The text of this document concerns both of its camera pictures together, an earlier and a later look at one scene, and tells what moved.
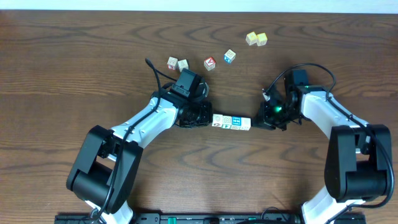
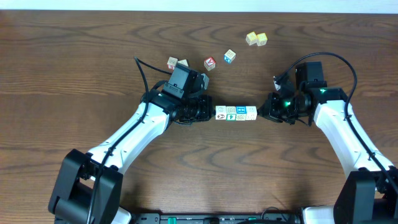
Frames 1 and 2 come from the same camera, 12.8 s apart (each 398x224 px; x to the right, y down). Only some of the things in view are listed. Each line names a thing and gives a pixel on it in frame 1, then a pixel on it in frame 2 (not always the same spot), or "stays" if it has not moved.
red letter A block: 209,63 stays
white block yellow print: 245,123 -> 251,113
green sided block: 227,122 -> 231,112
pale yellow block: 251,38 stays
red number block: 172,63 stays
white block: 217,120 -> 221,112
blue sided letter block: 229,56 stays
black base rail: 121,218 stays
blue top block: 236,122 -> 241,111
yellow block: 262,39 stays
